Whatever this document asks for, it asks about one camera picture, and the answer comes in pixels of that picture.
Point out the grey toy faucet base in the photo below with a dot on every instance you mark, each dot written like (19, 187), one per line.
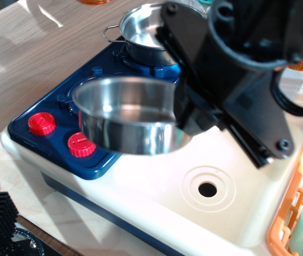
(290, 83)

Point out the right red stove knob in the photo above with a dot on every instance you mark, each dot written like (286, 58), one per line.
(79, 146)

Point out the dark blue toy stove top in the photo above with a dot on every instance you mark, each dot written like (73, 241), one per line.
(52, 148)

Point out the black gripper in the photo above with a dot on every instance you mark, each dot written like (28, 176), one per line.
(221, 86)

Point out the cream toy kitchen sink unit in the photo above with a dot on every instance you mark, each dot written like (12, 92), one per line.
(204, 199)

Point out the orange plastic dish rack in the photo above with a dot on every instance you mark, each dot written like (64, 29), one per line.
(284, 223)

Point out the red stove knob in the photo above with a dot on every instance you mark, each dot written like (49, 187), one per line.
(79, 146)
(41, 124)

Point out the left red stove knob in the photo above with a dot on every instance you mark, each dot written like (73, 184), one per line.
(41, 124)

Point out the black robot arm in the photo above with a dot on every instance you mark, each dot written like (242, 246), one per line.
(272, 30)

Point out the steel pot with loop handles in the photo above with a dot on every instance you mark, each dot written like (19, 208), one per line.
(138, 29)

